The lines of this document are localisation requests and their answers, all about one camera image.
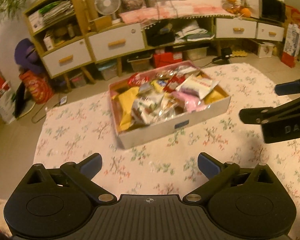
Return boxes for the red and white candy bag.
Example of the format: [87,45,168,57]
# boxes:
[163,74,186,93]

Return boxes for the white long snack packet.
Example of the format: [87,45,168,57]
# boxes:
[175,75,219,100]

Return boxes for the pink and silver cardboard box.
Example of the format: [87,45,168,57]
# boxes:
[109,61,231,149]

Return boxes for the pink snack packet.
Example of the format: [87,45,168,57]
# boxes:
[171,91,207,113]

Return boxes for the black microwave oven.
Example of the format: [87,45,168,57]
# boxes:
[260,0,286,23]

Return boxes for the red paper bag at right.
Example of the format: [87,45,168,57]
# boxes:
[281,24,300,68]

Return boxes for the oranges on fruit stand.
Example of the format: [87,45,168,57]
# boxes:
[222,0,252,18]

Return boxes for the floral tablecloth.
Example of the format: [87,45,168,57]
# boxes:
[0,62,300,240]

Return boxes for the large yellow snack pack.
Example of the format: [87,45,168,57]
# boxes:
[118,86,139,131]

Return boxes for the white pecan kernel bag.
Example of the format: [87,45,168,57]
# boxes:
[131,93,168,125]

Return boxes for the purple plush toy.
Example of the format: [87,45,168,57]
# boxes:
[14,38,44,74]

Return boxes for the wooden cabinet with white drawers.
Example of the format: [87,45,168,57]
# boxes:
[24,0,284,79]

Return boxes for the orange red gift bag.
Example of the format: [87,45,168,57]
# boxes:
[19,70,54,105]

